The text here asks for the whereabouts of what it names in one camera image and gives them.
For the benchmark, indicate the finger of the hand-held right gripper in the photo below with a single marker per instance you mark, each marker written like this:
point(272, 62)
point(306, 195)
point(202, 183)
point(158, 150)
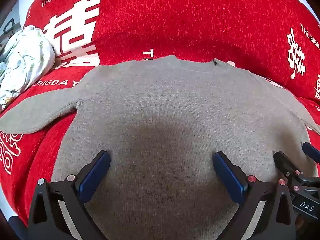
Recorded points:
point(285, 163)
point(312, 150)

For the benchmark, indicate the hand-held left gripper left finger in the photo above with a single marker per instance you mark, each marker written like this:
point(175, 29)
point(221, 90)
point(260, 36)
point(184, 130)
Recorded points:
point(96, 175)

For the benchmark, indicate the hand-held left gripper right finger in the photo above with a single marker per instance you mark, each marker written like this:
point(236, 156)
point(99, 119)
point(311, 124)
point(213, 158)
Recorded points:
point(230, 177)

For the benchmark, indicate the grey knit sweater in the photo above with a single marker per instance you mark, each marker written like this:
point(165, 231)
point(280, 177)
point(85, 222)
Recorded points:
point(162, 100)

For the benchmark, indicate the white floral cloth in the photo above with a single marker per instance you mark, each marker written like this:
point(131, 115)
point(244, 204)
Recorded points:
point(25, 60)

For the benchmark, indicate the red printed sofa cover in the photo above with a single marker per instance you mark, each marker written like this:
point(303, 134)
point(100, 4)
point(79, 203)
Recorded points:
point(175, 17)

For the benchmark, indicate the black frame object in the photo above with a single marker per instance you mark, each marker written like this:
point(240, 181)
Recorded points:
point(8, 27)

